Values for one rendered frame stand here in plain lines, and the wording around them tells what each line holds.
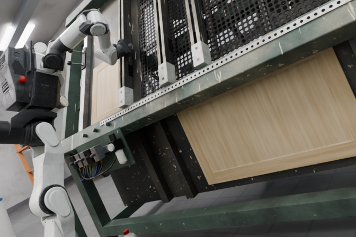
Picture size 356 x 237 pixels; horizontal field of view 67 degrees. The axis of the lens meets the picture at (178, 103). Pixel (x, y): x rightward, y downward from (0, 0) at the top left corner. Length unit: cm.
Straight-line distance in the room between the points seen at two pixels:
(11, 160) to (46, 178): 723
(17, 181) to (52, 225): 720
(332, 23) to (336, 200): 69
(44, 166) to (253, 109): 110
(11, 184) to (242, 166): 763
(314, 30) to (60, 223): 138
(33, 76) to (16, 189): 724
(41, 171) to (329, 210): 134
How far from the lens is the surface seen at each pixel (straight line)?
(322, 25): 111
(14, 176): 872
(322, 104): 138
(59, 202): 150
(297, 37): 112
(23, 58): 164
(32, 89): 158
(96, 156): 172
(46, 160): 154
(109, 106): 187
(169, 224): 177
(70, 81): 245
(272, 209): 139
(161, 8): 170
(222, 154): 161
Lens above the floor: 80
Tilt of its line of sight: level
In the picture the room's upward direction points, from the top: 25 degrees counter-clockwise
